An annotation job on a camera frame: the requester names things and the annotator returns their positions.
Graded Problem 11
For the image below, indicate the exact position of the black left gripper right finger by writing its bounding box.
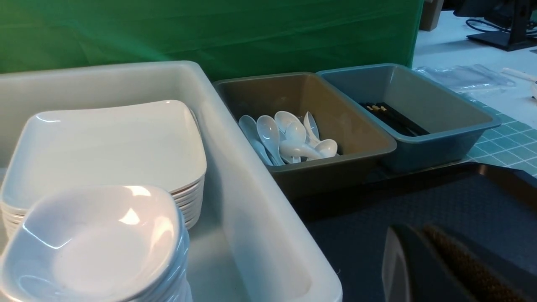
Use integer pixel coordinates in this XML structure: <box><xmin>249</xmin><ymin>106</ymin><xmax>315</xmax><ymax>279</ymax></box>
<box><xmin>422</xmin><ymin>225</ymin><xmax>536</xmax><ymax>302</ymax></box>

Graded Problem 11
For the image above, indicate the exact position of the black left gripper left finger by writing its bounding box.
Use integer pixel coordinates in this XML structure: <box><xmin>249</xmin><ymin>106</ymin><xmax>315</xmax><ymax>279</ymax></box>
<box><xmin>382</xmin><ymin>225</ymin><xmax>477</xmax><ymax>302</ymax></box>

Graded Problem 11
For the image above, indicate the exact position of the black serving tray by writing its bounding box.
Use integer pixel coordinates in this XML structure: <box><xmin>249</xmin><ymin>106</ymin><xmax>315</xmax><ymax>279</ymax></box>
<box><xmin>291</xmin><ymin>162</ymin><xmax>536</xmax><ymax>302</ymax></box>

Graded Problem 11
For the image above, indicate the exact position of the green checkered table mat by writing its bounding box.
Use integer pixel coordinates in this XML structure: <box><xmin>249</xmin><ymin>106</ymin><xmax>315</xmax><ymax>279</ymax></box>
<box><xmin>460</xmin><ymin>91</ymin><xmax>537</xmax><ymax>177</ymax></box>

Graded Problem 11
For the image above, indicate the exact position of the blue grey plastic bin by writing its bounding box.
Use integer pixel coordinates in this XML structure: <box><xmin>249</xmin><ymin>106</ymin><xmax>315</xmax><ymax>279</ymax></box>
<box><xmin>317</xmin><ymin>63</ymin><xmax>502</xmax><ymax>174</ymax></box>

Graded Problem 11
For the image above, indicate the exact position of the pile of black chopsticks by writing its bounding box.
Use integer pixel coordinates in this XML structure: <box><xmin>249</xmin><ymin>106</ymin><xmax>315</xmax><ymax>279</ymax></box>
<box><xmin>360</xmin><ymin>102</ymin><xmax>430</xmax><ymax>136</ymax></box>

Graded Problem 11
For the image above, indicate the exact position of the olive brown plastic bin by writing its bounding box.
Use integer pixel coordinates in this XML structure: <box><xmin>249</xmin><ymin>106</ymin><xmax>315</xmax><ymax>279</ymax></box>
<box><xmin>213</xmin><ymin>72</ymin><xmax>397</xmax><ymax>200</ymax></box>

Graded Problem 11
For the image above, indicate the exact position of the large white plastic tub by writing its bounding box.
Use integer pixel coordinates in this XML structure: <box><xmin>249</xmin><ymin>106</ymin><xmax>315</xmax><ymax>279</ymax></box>
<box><xmin>0</xmin><ymin>61</ymin><xmax>343</xmax><ymax>302</ymax></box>

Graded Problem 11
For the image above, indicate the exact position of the pile of white spoons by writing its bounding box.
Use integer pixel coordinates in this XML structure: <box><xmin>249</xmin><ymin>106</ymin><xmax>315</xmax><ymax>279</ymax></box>
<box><xmin>238</xmin><ymin>111</ymin><xmax>338</xmax><ymax>166</ymax></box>

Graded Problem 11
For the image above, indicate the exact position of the clear plastic bag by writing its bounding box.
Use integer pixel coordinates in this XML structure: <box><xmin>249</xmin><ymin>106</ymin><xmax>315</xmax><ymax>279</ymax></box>
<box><xmin>414</xmin><ymin>64</ymin><xmax>516</xmax><ymax>93</ymax></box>

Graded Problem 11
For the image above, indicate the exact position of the black monitor stand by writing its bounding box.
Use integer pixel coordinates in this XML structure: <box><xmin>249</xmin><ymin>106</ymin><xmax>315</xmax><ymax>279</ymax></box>
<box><xmin>453</xmin><ymin>0</ymin><xmax>536</xmax><ymax>52</ymax></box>

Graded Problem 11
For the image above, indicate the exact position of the stack of white square plates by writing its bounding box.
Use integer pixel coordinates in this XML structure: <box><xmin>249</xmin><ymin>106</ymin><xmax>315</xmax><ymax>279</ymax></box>
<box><xmin>1</xmin><ymin>100</ymin><xmax>207</xmax><ymax>237</ymax></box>

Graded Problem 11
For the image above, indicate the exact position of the stack of white small bowls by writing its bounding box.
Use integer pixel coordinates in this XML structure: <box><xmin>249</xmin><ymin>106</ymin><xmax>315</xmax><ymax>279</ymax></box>
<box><xmin>1</xmin><ymin>185</ymin><xmax>193</xmax><ymax>302</ymax></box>

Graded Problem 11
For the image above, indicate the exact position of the green cloth backdrop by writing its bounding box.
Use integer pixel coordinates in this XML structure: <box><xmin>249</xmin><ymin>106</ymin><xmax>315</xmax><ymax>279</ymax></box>
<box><xmin>0</xmin><ymin>0</ymin><xmax>423</xmax><ymax>81</ymax></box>

